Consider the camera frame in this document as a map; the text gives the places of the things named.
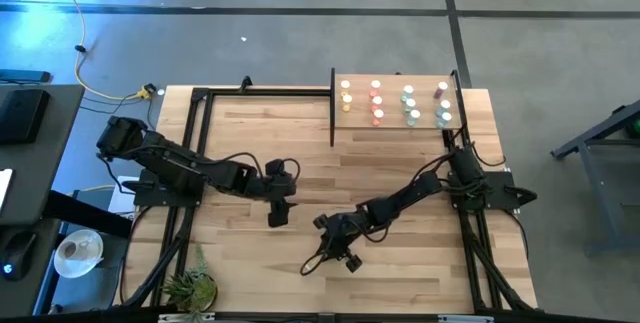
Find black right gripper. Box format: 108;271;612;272
313;210;369;273

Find green potted succulent plant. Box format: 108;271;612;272
162;245;220;323

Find white paper sheets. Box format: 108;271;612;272
107;176;144;214

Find black side desk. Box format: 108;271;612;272
0;84;134;319

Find dark metal stand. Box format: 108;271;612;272
549;98;640;257

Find black rectangular box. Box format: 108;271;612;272
0;88;51;145

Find black computer mouse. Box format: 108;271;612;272
0;231;37;284

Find white tablet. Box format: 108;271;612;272
0;167;15;214

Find black flat power strip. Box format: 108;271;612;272
0;68;52;84

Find black aluminium table frame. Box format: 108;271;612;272
117;75;539;323

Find silver frame bracket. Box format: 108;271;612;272
437;314;494;323
157;312;216;323

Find yellow floor cable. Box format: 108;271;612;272
44;0;154;102

